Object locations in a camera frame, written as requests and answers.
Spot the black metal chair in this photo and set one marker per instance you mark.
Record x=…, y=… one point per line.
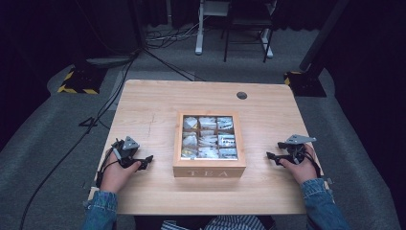
x=247, y=22

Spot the wooden tea box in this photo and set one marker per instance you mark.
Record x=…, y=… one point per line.
x=209, y=166

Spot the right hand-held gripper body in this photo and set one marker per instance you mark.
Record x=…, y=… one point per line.
x=297, y=146

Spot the person's right hand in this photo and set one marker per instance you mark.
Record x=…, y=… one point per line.
x=301, y=170

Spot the black yellow striped stand base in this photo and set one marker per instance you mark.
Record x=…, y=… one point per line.
x=304, y=84
x=81, y=81

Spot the white desk frame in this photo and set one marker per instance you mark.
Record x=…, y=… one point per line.
x=199, y=28

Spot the grey table grommet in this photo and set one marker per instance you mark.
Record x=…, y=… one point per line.
x=241, y=95

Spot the person's striped clothing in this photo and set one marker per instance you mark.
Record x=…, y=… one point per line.
x=220, y=223

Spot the group of tea bags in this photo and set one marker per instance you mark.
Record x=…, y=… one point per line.
x=209, y=137

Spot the person's left hand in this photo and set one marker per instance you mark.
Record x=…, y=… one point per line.
x=117, y=176

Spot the black slanted stand pole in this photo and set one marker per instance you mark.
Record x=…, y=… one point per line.
x=324, y=35

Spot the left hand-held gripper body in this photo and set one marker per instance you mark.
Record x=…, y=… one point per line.
x=126, y=149

